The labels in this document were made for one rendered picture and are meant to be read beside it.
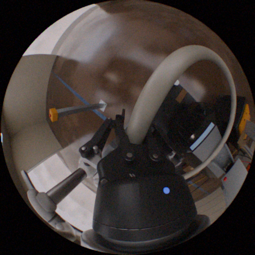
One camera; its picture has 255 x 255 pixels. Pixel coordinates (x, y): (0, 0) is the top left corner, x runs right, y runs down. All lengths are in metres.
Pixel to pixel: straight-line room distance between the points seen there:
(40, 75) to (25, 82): 1.10
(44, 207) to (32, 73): 5.70
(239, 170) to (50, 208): 1.13
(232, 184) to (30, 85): 6.75
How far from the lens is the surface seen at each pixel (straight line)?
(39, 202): 0.57
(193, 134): 0.77
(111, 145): 0.80
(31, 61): 5.77
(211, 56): 0.20
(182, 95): 1.42
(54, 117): 1.05
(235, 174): 0.78
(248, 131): 1.53
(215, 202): 5.90
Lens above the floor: 1.34
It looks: 64 degrees down
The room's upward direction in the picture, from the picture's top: 135 degrees counter-clockwise
